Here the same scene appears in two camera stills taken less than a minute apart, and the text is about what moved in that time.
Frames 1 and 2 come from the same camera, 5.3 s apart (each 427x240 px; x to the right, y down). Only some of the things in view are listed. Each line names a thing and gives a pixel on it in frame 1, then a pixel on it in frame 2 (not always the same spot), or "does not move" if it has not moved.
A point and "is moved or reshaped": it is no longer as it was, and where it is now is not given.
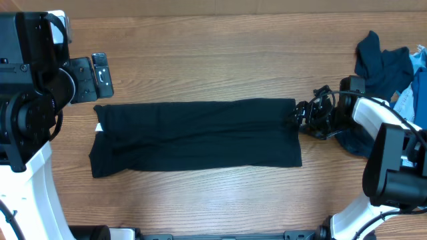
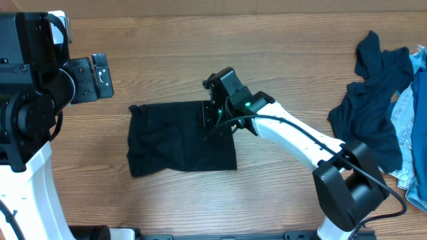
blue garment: x=419 y=89 does not move
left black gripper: x=84 y=70 does not move
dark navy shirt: x=385 y=73 does not move
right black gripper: x=315 y=114 → x=207 y=115
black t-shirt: x=195 y=135 is moved or reshaped
